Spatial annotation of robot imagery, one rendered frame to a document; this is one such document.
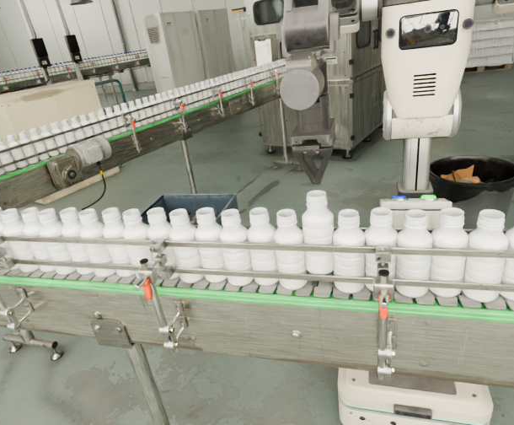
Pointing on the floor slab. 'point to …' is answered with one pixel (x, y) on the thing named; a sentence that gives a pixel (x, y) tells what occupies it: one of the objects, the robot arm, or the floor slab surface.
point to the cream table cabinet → (42, 115)
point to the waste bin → (445, 189)
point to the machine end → (274, 12)
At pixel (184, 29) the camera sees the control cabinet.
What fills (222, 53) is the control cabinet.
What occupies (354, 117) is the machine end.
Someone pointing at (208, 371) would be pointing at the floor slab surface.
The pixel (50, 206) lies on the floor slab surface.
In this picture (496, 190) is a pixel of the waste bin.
